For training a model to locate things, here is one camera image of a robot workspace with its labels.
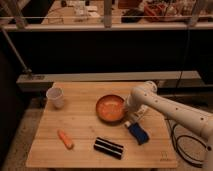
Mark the translucent plastic cup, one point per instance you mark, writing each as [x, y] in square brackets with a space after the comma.
[55, 96]

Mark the orange carrot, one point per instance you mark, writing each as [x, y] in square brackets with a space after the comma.
[65, 139]

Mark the grey metal beam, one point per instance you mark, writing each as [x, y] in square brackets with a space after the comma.
[164, 79]

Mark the white remote control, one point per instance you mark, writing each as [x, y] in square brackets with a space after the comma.
[134, 117]

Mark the metal railing frame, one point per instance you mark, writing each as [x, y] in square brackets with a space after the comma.
[185, 14]

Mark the blue sponge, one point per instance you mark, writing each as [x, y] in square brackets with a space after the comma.
[138, 133]

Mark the black white striped block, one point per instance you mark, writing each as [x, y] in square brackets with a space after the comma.
[109, 148]

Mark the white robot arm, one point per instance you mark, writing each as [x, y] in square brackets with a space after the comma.
[197, 121]

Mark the orange ceramic bowl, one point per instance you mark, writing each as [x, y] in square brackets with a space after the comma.
[110, 108]

